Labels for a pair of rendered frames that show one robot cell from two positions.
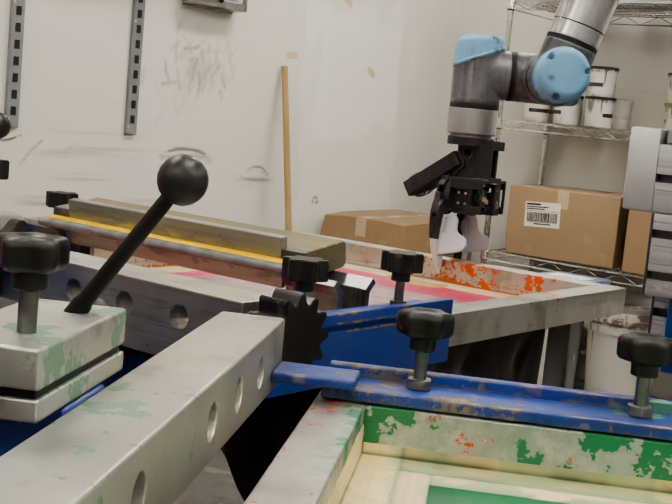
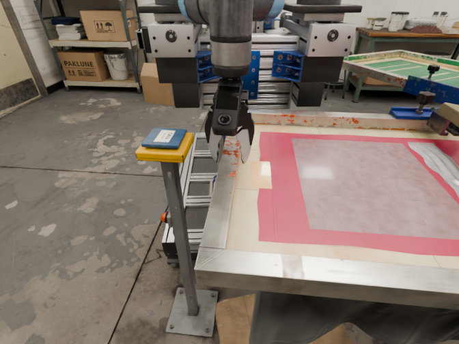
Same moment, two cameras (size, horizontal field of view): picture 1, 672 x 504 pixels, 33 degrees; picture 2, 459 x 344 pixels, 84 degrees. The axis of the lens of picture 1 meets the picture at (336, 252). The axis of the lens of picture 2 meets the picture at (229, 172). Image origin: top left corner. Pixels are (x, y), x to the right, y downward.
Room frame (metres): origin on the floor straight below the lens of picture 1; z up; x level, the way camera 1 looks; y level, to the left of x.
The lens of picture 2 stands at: (2.05, 0.24, 1.30)
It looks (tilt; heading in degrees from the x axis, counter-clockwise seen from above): 35 degrees down; 238
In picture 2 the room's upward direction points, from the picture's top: straight up
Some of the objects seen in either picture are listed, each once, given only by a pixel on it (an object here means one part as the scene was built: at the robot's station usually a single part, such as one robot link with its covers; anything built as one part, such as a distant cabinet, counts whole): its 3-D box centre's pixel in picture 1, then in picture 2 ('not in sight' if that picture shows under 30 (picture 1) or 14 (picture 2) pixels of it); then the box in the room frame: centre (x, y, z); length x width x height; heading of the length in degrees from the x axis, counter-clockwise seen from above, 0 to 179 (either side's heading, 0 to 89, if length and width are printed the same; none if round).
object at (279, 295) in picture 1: (273, 333); not in sight; (0.92, 0.04, 1.02); 0.07 x 0.06 x 0.07; 143
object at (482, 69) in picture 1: (480, 72); (229, 3); (1.78, -0.19, 1.28); 0.09 x 0.08 x 0.11; 90
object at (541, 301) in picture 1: (291, 284); (399, 173); (1.49, 0.05, 0.97); 0.79 x 0.58 x 0.04; 143
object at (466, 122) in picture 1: (473, 124); (229, 53); (1.78, -0.19, 1.20); 0.08 x 0.08 x 0.05
